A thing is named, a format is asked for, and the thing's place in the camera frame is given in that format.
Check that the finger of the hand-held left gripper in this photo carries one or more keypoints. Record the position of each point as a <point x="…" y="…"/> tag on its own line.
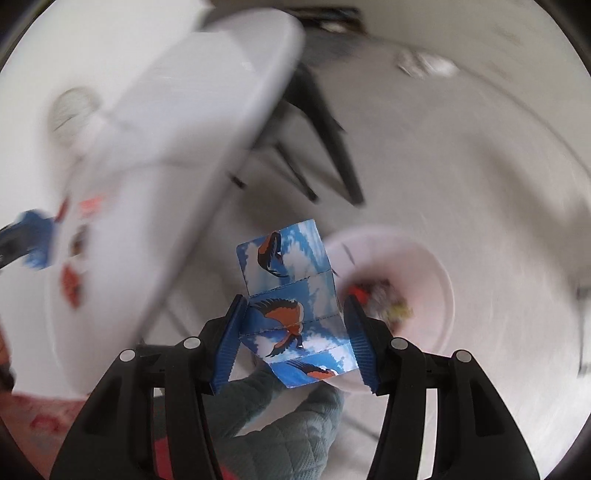
<point x="23" y="230"/>

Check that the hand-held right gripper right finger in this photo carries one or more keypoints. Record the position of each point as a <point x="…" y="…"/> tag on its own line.
<point x="364" y="346"/>

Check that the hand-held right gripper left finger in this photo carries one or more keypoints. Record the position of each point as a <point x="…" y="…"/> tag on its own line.
<point x="228" y="346"/>

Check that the blue bird-print carton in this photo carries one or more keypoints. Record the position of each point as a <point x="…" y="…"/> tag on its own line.
<point x="286" y="314"/>

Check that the pink waste bin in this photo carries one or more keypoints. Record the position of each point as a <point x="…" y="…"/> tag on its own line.
<point x="415" y="277"/>

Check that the brown snack wrapper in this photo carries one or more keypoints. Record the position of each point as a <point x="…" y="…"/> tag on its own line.
<point x="77" y="242"/>

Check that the small red and white box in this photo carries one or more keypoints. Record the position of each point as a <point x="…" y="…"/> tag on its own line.
<point x="90" y="205"/>

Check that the orange wrapper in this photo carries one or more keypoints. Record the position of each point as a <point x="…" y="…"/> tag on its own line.
<point x="74" y="284"/>

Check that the grey quilted trouser leg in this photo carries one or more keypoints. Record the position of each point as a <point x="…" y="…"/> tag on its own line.
<point x="286" y="429"/>

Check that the red cloth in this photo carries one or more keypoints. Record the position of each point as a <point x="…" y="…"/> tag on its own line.
<point x="159" y="454"/>

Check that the white cloth bag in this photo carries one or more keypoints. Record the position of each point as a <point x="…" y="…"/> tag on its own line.
<point x="425" y="64"/>

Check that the round white wall clock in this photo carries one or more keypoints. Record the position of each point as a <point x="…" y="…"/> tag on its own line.
<point x="74" y="110"/>

